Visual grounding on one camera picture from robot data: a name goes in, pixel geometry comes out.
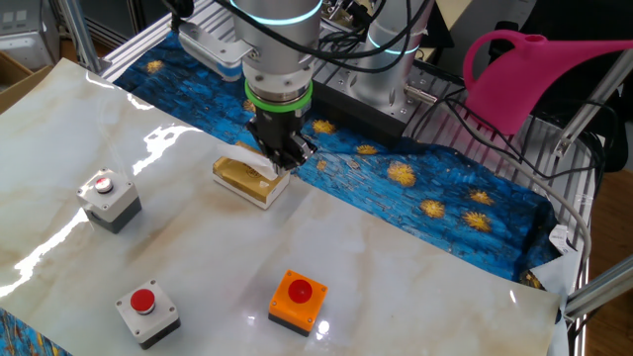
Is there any blue starry night cloth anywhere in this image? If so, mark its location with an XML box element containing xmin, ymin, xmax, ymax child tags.
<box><xmin>0</xmin><ymin>30</ymin><xmax>565</xmax><ymax>356</ymax></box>

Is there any pink watering can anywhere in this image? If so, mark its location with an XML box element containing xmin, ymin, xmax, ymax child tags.
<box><xmin>462</xmin><ymin>29</ymin><xmax>633</xmax><ymax>136</ymax></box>

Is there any gold tissue box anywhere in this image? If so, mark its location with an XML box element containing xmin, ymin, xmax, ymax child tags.
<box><xmin>212</xmin><ymin>140</ymin><xmax>292</xmax><ymax>211</ymax></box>

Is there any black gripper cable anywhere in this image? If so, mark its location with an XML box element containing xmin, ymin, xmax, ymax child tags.
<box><xmin>162</xmin><ymin>0</ymin><xmax>431</xmax><ymax>75</ymax></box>

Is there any marble pattern mat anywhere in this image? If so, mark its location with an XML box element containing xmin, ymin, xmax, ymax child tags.
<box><xmin>0</xmin><ymin>57</ymin><xmax>570</xmax><ymax>356</ymax></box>

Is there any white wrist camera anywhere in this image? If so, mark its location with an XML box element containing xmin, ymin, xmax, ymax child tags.
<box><xmin>177</xmin><ymin>22</ymin><xmax>254</xmax><ymax>83</ymax></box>

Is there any white cloth label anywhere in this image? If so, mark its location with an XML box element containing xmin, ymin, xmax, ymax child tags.
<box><xmin>548</xmin><ymin>224</ymin><xmax>579</xmax><ymax>256</ymax></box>

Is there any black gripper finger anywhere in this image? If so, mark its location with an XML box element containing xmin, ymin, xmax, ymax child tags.
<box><xmin>279</xmin><ymin>133</ymin><xmax>317</xmax><ymax>173</ymax></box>
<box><xmin>246</xmin><ymin>121</ymin><xmax>282</xmax><ymax>173</ymax></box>

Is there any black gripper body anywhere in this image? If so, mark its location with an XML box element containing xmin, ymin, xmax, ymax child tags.
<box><xmin>254</xmin><ymin>105</ymin><xmax>311</xmax><ymax>147</ymax></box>

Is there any orange box red button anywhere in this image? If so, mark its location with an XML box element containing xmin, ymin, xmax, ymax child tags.
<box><xmin>267</xmin><ymin>269</ymin><xmax>329</xmax><ymax>338</ymax></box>

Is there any aluminium frame post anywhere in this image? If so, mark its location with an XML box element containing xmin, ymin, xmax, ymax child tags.
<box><xmin>563</xmin><ymin>254</ymin><xmax>633</xmax><ymax>321</ymax></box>
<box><xmin>552</xmin><ymin>47</ymin><xmax>633</xmax><ymax>158</ymax></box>
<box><xmin>57</xmin><ymin>0</ymin><xmax>105</xmax><ymax>75</ymax></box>

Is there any black power cable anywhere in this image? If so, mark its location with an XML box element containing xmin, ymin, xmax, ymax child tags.
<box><xmin>409</xmin><ymin>93</ymin><xmax>619</xmax><ymax>180</ymax></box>

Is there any brown cardboard box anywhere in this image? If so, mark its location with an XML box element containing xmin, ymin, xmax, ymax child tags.
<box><xmin>0</xmin><ymin>48</ymin><xmax>53</xmax><ymax>115</ymax></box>

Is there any grey cable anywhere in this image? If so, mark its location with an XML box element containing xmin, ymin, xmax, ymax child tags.
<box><xmin>444</xmin><ymin>123</ymin><xmax>593</xmax><ymax>286</ymax></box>

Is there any white tissue sheet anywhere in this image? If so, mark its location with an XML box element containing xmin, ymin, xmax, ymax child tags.
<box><xmin>216</xmin><ymin>142</ymin><xmax>279</xmax><ymax>181</ymax></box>

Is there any grey box red mushroom button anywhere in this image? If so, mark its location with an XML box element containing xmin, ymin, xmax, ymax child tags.
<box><xmin>115</xmin><ymin>279</ymin><xmax>182</xmax><ymax>351</ymax></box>

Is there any grey box flat red button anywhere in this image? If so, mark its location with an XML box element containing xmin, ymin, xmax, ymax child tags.
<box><xmin>76</xmin><ymin>167</ymin><xmax>143</xmax><ymax>234</ymax></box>

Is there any grey equipment case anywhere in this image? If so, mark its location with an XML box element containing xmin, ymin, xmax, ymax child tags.
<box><xmin>0</xmin><ymin>0</ymin><xmax>60</xmax><ymax>70</ymax></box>

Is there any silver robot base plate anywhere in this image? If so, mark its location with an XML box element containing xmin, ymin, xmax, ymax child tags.
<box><xmin>316</xmin><ymin>58</ymin><xmax>439</xmax><ymax>126</ymax></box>

